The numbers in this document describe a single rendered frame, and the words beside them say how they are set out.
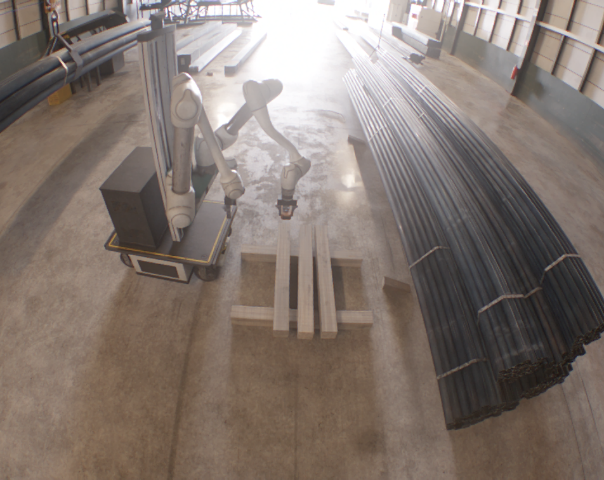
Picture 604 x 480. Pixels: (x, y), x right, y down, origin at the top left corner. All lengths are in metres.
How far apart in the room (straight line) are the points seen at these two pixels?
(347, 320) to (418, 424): 0.88
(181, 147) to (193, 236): 1.03
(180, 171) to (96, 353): 1.48
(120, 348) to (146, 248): 0.76
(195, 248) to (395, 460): 1.96
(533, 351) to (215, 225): 2.28
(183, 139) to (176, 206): 0.37
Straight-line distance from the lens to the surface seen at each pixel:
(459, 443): 2.35
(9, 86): 3.84
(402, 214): 2.82
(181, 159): 1.57
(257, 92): 1.87
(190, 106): 1.39
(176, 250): 2.35
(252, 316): 2.20
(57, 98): 7.80
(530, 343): 1.84
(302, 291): 2.21
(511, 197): 2.54
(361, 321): 2.27
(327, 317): 2.12
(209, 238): 2.38
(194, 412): 2.09
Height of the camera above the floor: 1.99
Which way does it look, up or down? 45 degrees down
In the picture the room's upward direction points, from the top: 8 degrees clockwise
